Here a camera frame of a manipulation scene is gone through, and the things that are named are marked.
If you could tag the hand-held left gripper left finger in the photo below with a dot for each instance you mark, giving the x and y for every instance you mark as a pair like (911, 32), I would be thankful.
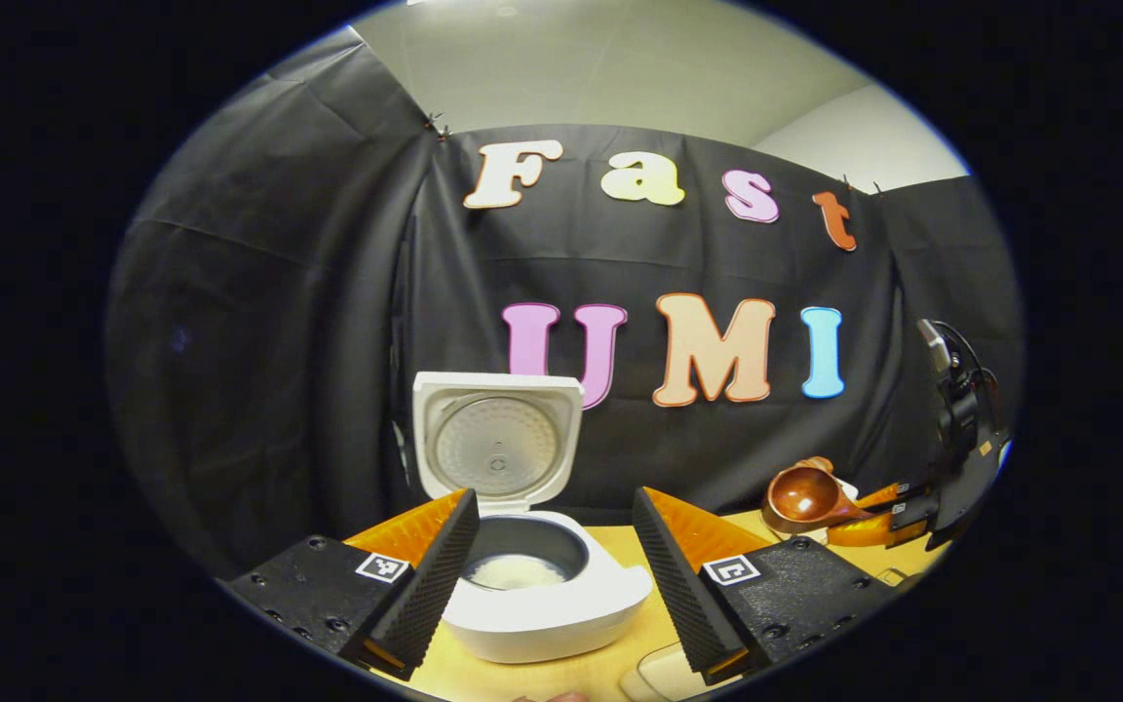
(430, 585)

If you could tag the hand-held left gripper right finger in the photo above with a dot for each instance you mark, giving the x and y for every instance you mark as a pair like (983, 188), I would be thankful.
(678, 585)

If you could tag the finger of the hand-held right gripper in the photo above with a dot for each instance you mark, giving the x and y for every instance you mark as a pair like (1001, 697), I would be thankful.
(878, 534)
(903, 499)

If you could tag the brown wooden spoon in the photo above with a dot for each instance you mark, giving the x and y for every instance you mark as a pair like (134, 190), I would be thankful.
(800, 497)

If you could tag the white rice grains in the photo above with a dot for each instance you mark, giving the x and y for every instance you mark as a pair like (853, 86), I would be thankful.
(518, 573)

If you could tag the white rice cooker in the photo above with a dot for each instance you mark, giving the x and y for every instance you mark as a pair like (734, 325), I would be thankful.
(542, 629)

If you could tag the white toaster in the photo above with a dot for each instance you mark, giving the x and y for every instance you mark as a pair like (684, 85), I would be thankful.
(849, 487)

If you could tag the brown bread slice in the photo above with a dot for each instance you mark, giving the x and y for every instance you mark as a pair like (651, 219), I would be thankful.
(817, 465)

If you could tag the black backdrop cloth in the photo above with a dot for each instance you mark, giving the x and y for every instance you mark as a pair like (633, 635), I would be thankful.
(328, 292)

